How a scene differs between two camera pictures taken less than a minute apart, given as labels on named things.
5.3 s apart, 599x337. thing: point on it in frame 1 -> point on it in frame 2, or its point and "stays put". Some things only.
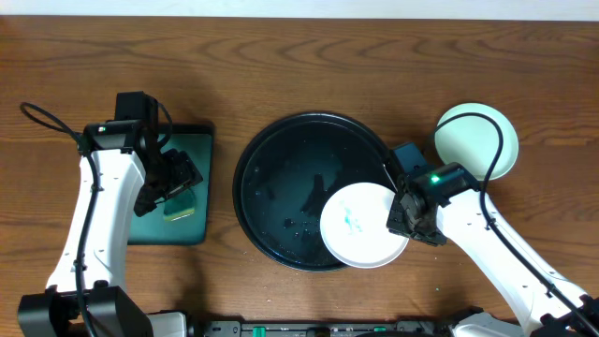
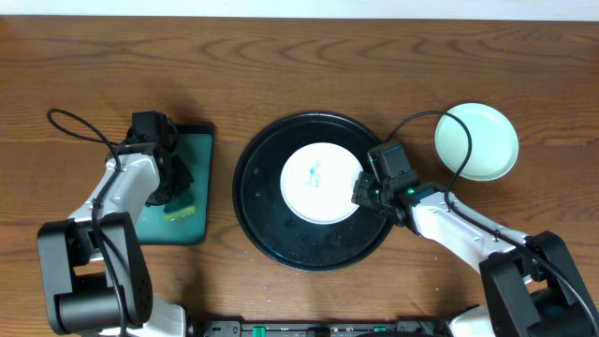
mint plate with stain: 474,141 stays put
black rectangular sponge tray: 153,228 stays put
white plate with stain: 354,226 -> 317,182
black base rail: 422,328 stays put
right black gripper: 408,225 -> 363,192
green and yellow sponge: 179,206 stays put
